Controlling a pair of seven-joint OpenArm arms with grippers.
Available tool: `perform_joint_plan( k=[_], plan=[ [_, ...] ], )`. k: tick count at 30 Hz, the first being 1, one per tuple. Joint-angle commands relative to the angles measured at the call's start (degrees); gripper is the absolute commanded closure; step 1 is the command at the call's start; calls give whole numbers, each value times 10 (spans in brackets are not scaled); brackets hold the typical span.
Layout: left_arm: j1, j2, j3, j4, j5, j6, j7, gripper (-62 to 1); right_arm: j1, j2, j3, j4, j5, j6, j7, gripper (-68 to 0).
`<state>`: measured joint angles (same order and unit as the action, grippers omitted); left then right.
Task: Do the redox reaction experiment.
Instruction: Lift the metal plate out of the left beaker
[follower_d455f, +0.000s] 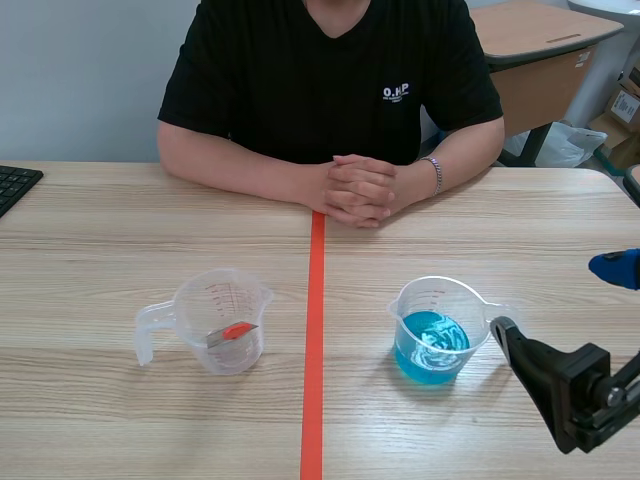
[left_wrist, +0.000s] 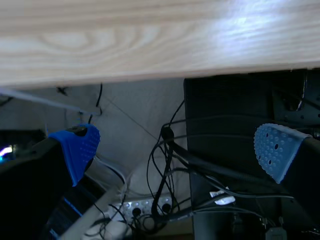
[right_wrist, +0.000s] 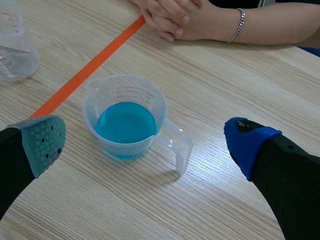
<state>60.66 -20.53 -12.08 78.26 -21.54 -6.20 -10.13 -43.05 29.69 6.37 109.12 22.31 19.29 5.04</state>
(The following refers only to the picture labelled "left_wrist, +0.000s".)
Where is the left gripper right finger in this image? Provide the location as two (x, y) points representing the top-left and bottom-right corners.
(253, 123), (320, 237)

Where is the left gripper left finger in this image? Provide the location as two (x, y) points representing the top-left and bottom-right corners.
(0, 123), (101, 240)

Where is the white paper label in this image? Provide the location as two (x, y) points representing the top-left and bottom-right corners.
(209, 186), (236, 206)

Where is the white power strip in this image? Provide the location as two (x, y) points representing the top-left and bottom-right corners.
(107, 194), (176, 224)

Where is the thick braided black cable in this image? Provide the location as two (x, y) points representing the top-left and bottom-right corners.
(160, 125), (285, 194)

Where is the white cable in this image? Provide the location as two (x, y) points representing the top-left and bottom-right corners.
(94, 156), (131, 193)

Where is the thin black cable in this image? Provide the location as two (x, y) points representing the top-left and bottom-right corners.
(146, 98), (187, 221)

